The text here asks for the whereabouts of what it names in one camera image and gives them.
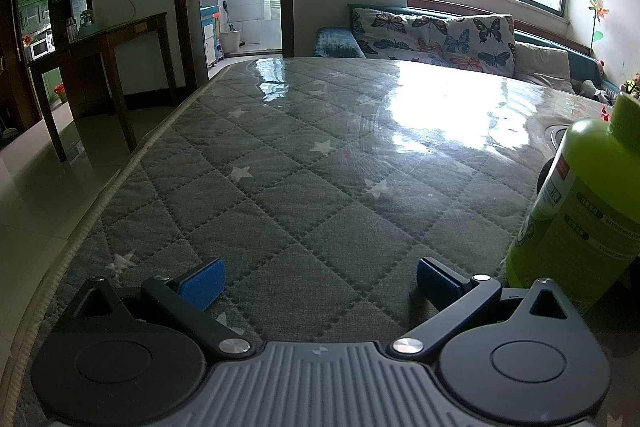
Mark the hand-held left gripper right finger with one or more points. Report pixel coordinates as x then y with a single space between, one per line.
434 279

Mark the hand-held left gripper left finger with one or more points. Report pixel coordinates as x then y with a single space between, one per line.
202 283

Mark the grey quilted star tablecloth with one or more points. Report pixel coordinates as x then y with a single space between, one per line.
310 187

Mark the dark round object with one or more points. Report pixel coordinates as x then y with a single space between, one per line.
545 177

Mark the green plastic detergent bottle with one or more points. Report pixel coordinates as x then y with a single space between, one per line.
580 207

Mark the round metal dish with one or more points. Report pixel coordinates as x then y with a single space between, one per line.
555 133

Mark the small red item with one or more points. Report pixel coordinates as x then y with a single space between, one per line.
606 113

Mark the beige sofa cushion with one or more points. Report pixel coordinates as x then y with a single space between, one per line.
542 64

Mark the white bucket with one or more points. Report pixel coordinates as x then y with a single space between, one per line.
231 43

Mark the butterfly print pillow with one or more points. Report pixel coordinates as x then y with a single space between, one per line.
430 34

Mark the grey plush toy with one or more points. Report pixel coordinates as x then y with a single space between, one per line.
595 91

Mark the white blue bathroom cabinet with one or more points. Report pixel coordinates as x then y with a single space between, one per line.
209 34

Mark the dark wooden side table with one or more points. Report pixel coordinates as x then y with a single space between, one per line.
107 39

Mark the teal sofa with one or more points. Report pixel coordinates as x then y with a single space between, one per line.
582 57

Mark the yellow green plush toy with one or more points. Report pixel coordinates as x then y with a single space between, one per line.
631 87

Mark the white microwave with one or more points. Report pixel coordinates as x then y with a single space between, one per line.
40 48

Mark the colourful pinwheel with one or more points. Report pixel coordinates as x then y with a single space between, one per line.
598 9

